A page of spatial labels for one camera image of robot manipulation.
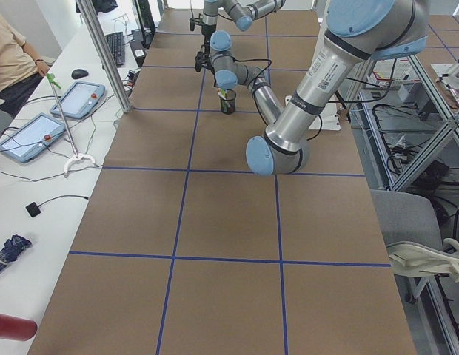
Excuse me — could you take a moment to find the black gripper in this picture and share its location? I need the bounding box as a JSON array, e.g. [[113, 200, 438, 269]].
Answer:
[[190, 14, 204, 34], [195, 44, 211, 72]]

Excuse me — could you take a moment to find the folded blue umbrella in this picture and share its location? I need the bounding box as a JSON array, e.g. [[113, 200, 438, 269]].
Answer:
[[0, 234, 33, 273]]

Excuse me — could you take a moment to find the person in beige shirt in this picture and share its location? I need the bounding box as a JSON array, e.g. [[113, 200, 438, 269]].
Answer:
[[0, 14, 50, 117]]

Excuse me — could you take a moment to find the small black square device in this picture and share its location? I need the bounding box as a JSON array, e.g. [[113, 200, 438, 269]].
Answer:
[[25, 202, 41, 218]]

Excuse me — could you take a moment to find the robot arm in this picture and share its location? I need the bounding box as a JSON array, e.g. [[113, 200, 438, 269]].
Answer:
[[189, 0, 286, 36], [190, 1, 430, 176]]

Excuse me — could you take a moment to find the black mesh pen cup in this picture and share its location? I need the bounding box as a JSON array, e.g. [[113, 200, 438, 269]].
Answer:
[[218, 89, 236, 115]]

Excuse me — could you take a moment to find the teach pendant tablet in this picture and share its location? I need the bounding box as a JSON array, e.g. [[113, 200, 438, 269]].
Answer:
[[60, 81, 105, 120], [0, 113, 65, 163]]

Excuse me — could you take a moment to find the far teach pendant tablet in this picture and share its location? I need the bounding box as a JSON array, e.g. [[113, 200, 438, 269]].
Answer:
[[60, 81, 105, 120]]

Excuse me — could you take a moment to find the black computer mouse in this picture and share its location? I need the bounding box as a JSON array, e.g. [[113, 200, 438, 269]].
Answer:
[[71, 69, 89, 80]]

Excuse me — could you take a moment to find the grey office chair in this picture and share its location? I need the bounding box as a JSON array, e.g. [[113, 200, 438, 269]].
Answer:
[[370, 189, 459, 303]]

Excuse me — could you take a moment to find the black keyboard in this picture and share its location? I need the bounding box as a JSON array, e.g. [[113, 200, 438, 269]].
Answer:
[[104, 32, 125, 67]]

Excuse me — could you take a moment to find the aluminium frame post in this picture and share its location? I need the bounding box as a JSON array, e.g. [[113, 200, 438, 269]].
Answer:
[[76, 0, 131, 113]]

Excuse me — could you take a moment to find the red bottle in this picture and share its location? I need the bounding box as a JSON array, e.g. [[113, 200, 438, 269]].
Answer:
[[0, 314, 38, 341]]

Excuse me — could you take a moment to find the near teach pendant tablet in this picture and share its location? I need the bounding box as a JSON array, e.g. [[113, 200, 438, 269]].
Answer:
[[0, 113, 65, 163]]

